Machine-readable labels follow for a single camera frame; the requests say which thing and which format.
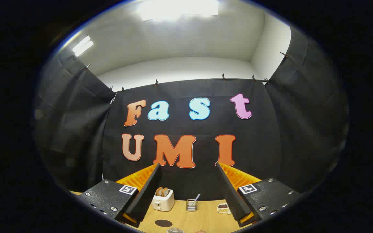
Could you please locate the small ceiling light strip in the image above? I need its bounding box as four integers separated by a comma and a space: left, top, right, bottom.
72, 36, 94, 57

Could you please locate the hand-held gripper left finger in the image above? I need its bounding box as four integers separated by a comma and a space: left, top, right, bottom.
77, 163, 162, 228

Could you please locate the white toaster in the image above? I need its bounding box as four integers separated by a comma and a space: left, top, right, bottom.
152, 188, 175, 212

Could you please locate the row of small black clips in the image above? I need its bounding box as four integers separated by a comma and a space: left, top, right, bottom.
84, 52, 287, 93

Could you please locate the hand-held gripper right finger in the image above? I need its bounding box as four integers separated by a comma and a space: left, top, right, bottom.
215, 162, 301, 228

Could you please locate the large ceiling light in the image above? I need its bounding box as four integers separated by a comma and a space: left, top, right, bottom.
137, 0, 219, 21

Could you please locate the wooden table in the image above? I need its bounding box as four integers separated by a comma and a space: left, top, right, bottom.
70, 191, 255, 233

